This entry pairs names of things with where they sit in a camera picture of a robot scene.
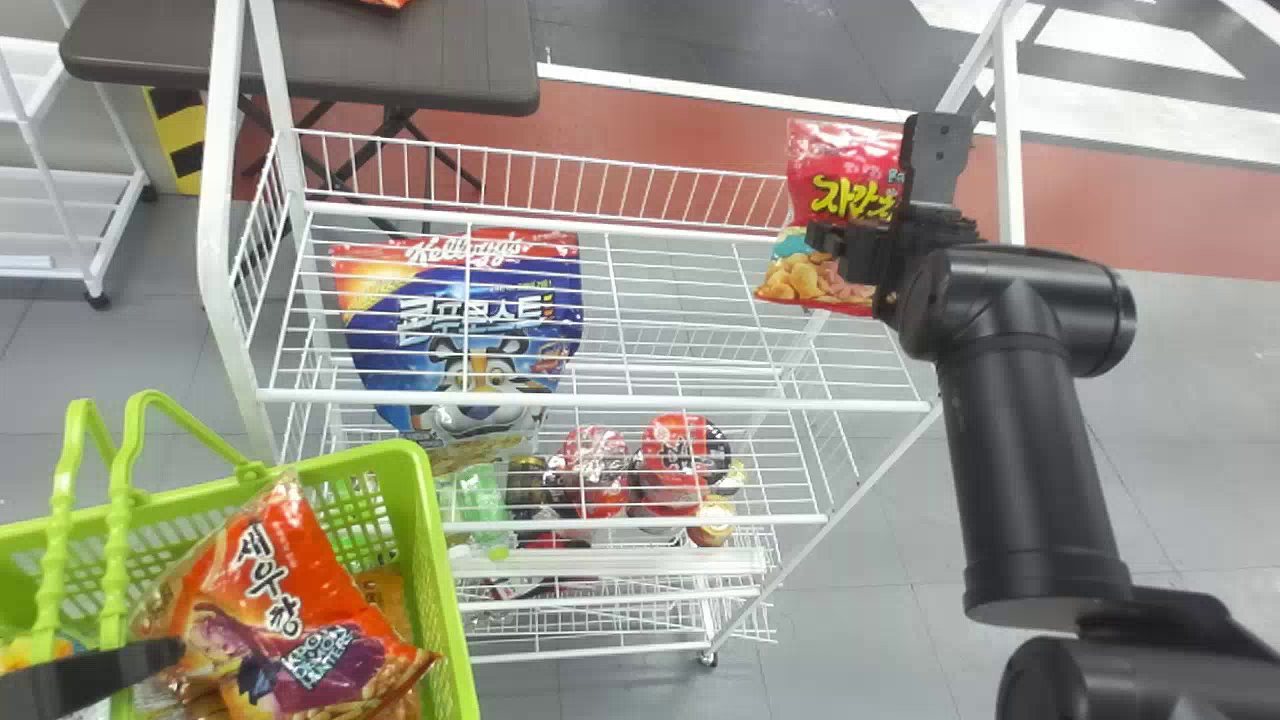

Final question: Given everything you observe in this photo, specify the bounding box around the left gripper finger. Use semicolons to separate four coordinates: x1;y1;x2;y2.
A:
0;636;188;720

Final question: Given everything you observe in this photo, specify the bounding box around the red noodle cup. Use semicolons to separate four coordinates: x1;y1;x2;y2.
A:
638;412;734;517
558;424;633;521

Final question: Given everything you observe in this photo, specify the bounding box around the orange snack packet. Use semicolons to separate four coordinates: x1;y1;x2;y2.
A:
128;478;442;720

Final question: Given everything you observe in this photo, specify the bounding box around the green basket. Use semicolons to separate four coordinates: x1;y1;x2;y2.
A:
0;389;482;720

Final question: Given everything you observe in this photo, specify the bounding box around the red snack packet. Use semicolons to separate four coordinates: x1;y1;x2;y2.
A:
754;118;907;319

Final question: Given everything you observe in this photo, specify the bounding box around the black can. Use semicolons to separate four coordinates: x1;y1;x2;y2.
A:
504;454;561;523

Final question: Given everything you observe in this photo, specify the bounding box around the white shelf trolley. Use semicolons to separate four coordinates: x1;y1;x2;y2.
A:
0;0;153;311

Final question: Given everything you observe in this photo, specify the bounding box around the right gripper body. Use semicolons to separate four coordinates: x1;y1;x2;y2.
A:
804;218;901;301

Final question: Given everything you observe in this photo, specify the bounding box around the white wire rack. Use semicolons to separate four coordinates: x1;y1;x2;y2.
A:
196;0;1028;669

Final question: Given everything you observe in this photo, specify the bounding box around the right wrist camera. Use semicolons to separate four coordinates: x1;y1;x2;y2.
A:
898;112;978;209

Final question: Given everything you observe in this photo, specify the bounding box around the blue cereal bag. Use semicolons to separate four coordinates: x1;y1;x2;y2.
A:
329;228;586;473

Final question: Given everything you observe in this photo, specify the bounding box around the yellow black striped post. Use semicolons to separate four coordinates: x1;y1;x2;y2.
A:
143;87;207;197

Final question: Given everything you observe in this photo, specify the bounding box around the dark side table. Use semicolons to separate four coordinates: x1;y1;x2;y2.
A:
59;0;542;233

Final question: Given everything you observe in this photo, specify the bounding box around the green bottle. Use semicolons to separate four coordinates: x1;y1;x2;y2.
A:
438;464;513;561

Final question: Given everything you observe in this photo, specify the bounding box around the yellow can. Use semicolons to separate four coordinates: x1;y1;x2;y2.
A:
684;494;740;549

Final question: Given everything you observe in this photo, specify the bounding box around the yellow snack packet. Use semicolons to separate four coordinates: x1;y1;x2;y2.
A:
0;634;77;677

